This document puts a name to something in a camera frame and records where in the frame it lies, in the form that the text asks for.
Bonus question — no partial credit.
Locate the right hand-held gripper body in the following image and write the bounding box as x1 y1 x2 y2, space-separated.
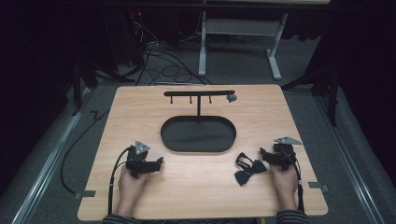
270 135 304 172

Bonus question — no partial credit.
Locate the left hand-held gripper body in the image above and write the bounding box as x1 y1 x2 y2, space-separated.
125 140 157 179

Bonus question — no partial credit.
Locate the black bow tie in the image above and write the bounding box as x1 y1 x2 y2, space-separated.
233 151 268 188

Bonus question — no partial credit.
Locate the black hook stand with tray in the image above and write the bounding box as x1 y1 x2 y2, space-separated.
160 90 237 154

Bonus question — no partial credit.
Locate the person's left hand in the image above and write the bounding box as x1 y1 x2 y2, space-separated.
118 165 149 203

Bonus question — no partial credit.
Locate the person's right hand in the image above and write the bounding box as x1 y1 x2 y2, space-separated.
269 163 299 202

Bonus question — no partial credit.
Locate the grey tape piece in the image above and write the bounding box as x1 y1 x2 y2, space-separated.
307 181 330 192
74 189 97 200

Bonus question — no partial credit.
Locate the dark tripod stand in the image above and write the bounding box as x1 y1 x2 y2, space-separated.
64 57 138 117
281 66 340 128

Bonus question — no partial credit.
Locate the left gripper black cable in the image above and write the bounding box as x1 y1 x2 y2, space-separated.
106 146 134 217

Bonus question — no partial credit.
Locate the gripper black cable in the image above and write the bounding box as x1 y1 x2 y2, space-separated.
106 146 134 217
288 152 305 214

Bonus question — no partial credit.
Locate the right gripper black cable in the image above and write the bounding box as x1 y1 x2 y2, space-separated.
288 152 305 214

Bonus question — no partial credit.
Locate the long black floor cable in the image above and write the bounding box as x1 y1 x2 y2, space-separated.
60 107 112 195

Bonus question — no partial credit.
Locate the metal floor rail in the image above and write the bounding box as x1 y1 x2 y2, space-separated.
314 92 387 224
11 87 92 224

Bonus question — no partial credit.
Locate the tangle of black floor cables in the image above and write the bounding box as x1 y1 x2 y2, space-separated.
125 12 214 87

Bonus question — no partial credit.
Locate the white metal desk frame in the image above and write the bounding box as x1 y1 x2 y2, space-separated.
197 0 331 81

